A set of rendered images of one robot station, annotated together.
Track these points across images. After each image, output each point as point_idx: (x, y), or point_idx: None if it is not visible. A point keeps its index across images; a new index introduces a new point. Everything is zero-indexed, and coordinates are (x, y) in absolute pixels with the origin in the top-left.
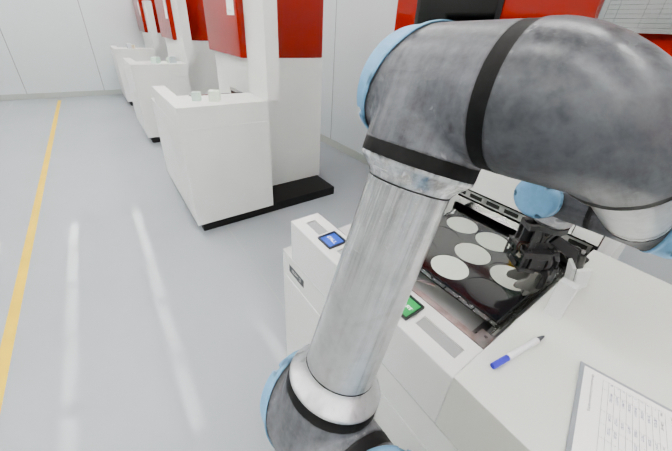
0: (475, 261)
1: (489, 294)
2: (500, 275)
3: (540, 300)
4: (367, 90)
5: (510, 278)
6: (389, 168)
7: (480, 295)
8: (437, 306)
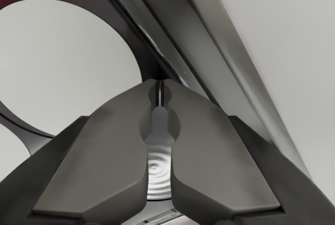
0: (15, 157)
1: (163, 164)
2: (67, 112)
3: (329, 194)
4: None
5: (74, 86)
6: None
7: (168, 181)
8: (183, 219)
